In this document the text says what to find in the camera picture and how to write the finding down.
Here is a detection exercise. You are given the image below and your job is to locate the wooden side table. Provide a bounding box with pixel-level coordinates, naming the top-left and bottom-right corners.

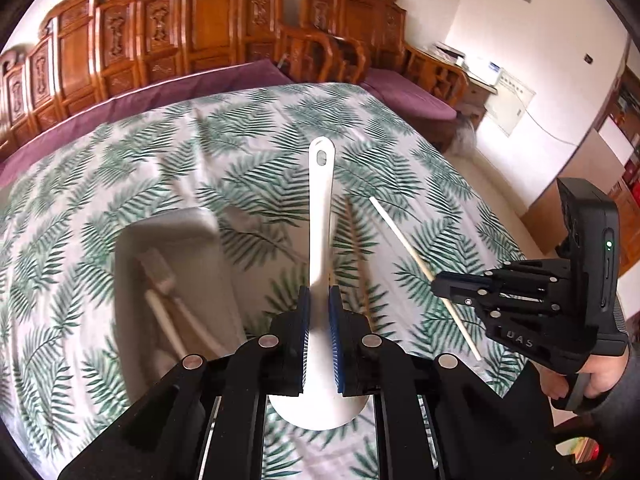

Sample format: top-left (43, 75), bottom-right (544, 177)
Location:
top-left (454, 77), bottom-right (498, 129)

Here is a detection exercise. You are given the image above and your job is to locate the purple armchair cushion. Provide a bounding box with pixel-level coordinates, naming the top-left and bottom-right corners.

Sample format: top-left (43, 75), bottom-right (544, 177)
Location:
top-left (361, 68), bottom-right (457, 120)

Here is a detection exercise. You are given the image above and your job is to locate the tan wooden chopstick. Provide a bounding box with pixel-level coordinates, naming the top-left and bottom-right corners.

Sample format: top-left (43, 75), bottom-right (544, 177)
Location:
top-left (345, 196), bottom-right (374, 330)

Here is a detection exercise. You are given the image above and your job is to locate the white ladle spoon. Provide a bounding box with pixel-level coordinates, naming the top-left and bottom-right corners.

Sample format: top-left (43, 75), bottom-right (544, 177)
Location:
top-left (270, 136), bottom-right (368, 431)

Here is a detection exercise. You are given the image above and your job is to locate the leaf pattern tablecloth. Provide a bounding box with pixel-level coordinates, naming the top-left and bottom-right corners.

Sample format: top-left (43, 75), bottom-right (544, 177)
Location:
top-left (1, 84), bottom-right (524, 479)

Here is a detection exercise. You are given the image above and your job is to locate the light bamboo chopstick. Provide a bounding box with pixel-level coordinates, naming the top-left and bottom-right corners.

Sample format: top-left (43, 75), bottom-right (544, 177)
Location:
top-left (369, 196), bottom-right (483, 362)

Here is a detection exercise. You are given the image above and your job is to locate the white wall chart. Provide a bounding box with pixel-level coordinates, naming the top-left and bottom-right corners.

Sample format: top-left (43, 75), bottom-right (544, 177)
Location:
top-left (485, 70), bottom-right (535, 136)

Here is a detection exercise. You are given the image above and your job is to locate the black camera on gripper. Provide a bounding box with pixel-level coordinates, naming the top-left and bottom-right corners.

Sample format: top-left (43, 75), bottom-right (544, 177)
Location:
top-left (556, 178), bottom-right (620, 313)

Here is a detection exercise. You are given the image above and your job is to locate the grey metal tray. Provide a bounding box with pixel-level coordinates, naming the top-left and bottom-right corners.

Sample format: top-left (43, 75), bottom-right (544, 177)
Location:
top-left (114, 207), bottom-right (246, 402)

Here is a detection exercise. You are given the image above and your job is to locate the carved wooden bench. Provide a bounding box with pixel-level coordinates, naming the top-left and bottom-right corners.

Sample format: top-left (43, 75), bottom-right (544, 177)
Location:
top-left (1, 0), bottom-right (283, 159)

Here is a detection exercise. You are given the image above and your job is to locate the carved wooden armchair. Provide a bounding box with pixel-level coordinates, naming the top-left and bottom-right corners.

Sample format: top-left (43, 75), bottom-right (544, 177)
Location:
top-left (284, 0), bottom-right (469, 106)

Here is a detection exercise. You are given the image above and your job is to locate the person's right hand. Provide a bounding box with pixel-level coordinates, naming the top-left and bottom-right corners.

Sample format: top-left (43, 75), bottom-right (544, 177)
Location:
top-left (539, 343), bottom-right (630, 409)

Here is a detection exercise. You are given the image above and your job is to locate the grey sleeve right forearm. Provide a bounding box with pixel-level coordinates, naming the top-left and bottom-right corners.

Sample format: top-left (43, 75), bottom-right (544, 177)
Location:
top-left (578, 346), bottom-right (639, 466)

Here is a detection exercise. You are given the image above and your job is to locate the purple bench cushion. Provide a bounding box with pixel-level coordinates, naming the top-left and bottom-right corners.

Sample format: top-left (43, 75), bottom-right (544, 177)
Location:
top-left (1, 60), bottom-right (292, 188)

